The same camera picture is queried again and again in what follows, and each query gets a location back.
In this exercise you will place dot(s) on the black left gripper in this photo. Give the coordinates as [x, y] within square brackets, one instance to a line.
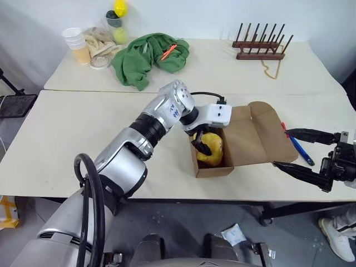
[201, 135]

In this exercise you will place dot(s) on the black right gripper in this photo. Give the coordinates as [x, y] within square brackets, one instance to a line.
[342, 164]

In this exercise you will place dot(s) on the blue pen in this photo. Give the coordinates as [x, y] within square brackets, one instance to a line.
[301, 151]

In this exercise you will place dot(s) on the yellow pear-shaped item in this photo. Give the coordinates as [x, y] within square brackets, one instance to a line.
[212, 150]

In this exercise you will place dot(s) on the brown cardboard box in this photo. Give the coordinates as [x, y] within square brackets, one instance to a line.
[250, 139]

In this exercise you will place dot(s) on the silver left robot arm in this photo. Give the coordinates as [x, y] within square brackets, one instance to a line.
[125, 155]

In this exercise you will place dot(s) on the red tape patch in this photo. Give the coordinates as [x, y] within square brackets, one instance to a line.
[283, 125]

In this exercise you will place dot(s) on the clear tape roll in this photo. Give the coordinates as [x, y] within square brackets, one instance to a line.
[99, 62]

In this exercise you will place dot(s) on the clear container with dark item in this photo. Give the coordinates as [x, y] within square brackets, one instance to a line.
[113, 19]

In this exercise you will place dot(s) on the black table leg with caster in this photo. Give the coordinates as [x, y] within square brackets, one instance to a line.
[292, 210]

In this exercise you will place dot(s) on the white sneaker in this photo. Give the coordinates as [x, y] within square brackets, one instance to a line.
[338, 239]

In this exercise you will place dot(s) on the white sachet packet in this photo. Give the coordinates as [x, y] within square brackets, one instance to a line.
[233, 235]

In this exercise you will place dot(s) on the orange pen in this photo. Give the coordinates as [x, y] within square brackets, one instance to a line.
[168, 52]

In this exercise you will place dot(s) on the dark rounded shape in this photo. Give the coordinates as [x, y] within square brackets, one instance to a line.
[219, 250]
[147, 250]

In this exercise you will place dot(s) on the small metal clip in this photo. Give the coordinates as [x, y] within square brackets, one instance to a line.
[271, 253]

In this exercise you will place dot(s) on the green cloth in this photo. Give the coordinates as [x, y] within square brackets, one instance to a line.
[133, 61]

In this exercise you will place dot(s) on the dark wooden peg rack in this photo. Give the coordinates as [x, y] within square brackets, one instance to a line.
[258, 51]

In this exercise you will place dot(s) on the yellow-green tennis ball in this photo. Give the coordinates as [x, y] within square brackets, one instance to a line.
[120, 35]

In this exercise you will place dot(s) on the beige fabric gloves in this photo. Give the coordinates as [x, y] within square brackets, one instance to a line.
[100, 41]

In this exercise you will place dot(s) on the yellow plastic toy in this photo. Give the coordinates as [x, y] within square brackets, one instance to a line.
[121, 8]

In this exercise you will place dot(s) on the stacked paper cups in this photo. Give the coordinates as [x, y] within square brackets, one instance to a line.
[75, 41]

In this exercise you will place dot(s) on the black mesh crate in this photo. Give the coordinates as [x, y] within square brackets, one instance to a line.
[16, 105]

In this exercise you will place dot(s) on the black tripod stand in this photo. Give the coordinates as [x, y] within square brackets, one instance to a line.
[11, 83]

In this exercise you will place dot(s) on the yellow floor stand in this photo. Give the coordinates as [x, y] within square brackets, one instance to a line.
[8, 214]

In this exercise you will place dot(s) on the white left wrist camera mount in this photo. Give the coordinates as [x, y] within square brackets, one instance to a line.
[217, 114]

